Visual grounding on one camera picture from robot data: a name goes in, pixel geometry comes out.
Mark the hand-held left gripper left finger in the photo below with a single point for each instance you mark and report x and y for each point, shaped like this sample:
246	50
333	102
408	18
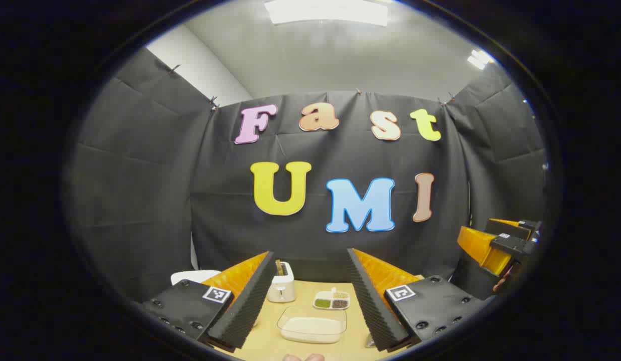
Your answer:
250	306

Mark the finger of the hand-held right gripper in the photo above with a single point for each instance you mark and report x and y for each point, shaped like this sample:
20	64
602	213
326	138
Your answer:
478	245
513	226

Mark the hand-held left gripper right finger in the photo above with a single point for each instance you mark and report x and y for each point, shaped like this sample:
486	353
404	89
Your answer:
373	306

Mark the white rice cooker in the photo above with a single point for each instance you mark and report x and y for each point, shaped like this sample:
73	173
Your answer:
192	276

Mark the white toaster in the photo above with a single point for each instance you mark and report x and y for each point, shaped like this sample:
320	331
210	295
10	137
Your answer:
281	288

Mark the white divided bean dish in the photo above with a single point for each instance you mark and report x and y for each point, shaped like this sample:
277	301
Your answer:
331	300

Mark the brown toast slice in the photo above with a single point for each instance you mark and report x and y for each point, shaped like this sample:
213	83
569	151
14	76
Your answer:
279	267

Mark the clear plastic container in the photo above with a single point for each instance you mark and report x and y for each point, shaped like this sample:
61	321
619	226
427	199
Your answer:
313	326

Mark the black backdrop cloth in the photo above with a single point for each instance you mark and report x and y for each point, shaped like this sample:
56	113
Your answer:
155	190

